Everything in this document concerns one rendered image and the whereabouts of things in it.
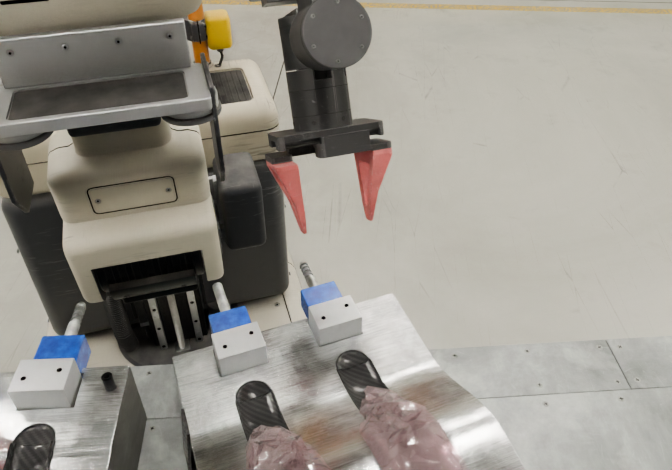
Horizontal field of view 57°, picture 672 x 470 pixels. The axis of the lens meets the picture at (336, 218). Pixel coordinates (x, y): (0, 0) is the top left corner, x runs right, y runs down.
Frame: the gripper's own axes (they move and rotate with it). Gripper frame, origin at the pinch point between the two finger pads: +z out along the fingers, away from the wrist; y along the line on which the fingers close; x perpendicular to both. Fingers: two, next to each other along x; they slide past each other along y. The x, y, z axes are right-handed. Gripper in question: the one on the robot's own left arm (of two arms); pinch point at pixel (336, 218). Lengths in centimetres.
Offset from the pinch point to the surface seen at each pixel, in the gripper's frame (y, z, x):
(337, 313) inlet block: -0.6, 11.2, 3.0
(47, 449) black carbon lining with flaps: -29.7, 14.4, -4.7
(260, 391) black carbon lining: -10.4, 16.3, -0.4
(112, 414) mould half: -24.1, 13.4, -3.3
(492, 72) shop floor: 143, -2, 229
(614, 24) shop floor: 240, -18, 261
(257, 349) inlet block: -9.8, 12.4, 1.1
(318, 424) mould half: -6.0, 17.7, -6.7
